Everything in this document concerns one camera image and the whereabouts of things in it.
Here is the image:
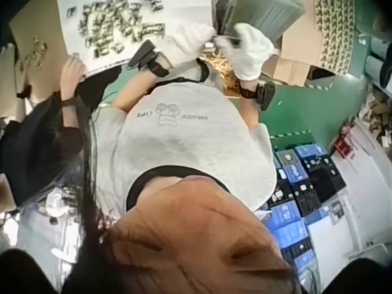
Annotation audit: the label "brown cardboard box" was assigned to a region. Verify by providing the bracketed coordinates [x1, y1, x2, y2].
[262, 0, 326, 90]

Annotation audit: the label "person's right hand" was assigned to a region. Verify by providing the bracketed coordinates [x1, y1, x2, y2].
[218, 23, 276, 83]

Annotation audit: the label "person's left hand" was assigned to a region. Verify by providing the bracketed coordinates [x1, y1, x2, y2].
[165, 23, 217, 67]

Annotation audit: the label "pale blue rolls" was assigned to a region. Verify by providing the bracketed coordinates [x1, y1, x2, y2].
[365, 39, 392, 90]

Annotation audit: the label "brown cardboard sheet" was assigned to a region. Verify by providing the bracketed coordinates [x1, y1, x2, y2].
[8, 0, 81, 118]

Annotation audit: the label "pile of small dark components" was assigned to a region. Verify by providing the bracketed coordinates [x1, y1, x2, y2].
[67, 0, 168, 58]

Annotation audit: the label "heap of golden metal parts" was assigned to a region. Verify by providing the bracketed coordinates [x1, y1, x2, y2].
[198, 51, 243, 96]

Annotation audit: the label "white paper sheet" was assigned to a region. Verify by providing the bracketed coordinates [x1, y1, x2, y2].
[56, 0, 216, 78]

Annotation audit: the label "stack of blue and black crates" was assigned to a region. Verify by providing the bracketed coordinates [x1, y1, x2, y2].
[262, 141, 347, 286]

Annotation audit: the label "group of small brass components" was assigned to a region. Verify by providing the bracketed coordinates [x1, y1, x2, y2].
[18, 36, 48, 73]

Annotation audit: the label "black wrist band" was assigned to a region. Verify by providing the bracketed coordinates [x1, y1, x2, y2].
[238, 81, 277, 107]
[126, 39, 173, 78]

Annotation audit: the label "tray of small components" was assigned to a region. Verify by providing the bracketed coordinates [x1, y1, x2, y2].
[313, 0, 366, 75]

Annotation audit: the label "stack of grey trays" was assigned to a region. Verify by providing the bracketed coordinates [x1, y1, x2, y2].
[214, 0, 307, 44]

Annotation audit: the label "small metal component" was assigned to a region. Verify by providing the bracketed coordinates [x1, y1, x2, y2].
[204, 33, 243, 50]

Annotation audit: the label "cluttered shelf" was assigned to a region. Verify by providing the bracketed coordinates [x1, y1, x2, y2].
[357, 88, 392, 148]

